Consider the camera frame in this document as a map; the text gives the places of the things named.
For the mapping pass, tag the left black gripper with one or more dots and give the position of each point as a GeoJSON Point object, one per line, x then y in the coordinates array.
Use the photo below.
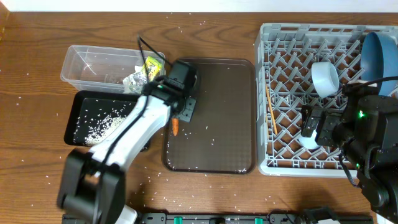
{"type": "Point", "coordinates": [188, 109]}

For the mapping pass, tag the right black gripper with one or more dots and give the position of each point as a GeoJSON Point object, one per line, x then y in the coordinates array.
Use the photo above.
{"type": "Point", "coordinates": [308, 121]}

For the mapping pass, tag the orange carrot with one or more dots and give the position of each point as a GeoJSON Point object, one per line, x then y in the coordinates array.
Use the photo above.
{"type": "Point", "coordinates": [175, 126]}

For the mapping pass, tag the light blue cup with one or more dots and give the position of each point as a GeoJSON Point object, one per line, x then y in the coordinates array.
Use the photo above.
{"type": "Point", "coordinates": [309, 142]}

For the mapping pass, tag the light blue bowl with rice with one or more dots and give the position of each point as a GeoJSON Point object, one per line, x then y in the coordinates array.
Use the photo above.
{"type": "Point", "coordinates": [324, 78]}

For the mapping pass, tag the wooden chopstick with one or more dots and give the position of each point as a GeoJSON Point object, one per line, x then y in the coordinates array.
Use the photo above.
{"type": "Point", "coordinates": [271, 110]}

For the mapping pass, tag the aluminium foil ball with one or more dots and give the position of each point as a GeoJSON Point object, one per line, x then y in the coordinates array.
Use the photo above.
{"type": "Point", "coordinates": [151, 68]}

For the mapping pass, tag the dark blue plate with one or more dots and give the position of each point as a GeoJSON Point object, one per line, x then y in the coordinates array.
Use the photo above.
{"type": "Point", "coordinates": [378, 57]}

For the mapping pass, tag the pile of white rice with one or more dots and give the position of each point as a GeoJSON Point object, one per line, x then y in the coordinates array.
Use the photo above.
{"type": "Point", "coordinates": [102, 129]}

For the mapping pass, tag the white paper napkin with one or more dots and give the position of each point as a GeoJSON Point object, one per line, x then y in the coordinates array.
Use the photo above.
{"type": "Point", "coordinates": [134, 82]}

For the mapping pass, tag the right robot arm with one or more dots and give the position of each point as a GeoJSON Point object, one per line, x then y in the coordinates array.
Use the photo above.
{"type": "Point", "coordinates": [366, 134]}

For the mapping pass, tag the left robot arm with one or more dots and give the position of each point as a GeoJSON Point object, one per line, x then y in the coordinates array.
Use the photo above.
{"type": "Point", "coordinates": [93, 185]}

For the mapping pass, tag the grey dishwasher rack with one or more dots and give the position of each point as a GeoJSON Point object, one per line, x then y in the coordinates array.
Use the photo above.
{"type": "Point", "coordinates": [284, 56]}

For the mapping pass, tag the brown serving tray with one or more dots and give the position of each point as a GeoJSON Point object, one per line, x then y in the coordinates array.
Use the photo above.
{"type": "Point", "coordinates": [221, 137]}

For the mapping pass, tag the black plastic tray bin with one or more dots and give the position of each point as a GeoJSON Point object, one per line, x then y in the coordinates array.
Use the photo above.
{"type": "Point", "coordinates": [89, 107]}

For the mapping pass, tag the clear plastic bin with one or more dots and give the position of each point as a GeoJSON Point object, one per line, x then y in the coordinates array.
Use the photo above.
{"type": "Point", "coordinates": [99, 68]}

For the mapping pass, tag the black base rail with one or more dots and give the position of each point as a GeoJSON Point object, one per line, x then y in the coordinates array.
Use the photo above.
{"type": "Point", "coordinates": [308, 216]}

